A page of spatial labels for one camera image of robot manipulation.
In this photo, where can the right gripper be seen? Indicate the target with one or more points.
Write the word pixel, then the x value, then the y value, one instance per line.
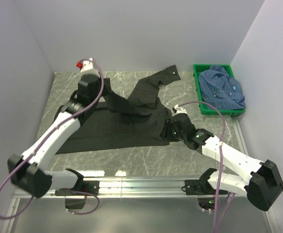
pixel 166 134

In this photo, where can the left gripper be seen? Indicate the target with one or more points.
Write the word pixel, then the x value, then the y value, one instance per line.
pixel 106 90

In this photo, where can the black pinstripe long sleeve shirt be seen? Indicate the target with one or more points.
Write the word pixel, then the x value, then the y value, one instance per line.
pixel 136 121

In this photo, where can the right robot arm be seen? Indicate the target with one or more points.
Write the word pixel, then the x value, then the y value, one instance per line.
pixel 259 181

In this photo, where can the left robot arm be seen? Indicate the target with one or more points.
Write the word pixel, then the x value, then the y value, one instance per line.
pixel 28 171

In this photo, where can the blue checked long sleeve shirt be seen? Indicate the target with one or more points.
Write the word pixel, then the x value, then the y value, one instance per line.
pixel 220 89

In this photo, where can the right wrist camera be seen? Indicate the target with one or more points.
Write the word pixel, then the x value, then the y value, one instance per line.
pixel 177 109

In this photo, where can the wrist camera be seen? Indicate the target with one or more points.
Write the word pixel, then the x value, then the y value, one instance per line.
pixel 87 66
pixel 177 109

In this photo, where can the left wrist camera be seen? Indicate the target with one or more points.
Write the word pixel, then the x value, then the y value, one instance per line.
pixel 87 66

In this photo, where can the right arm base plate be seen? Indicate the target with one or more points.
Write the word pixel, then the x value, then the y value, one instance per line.
pixel 204 191

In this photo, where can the aluminium mounting rail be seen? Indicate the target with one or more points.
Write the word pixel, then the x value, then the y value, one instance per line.
pixel 145 187

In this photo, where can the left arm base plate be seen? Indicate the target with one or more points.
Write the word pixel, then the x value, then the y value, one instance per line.
pixel 76 197

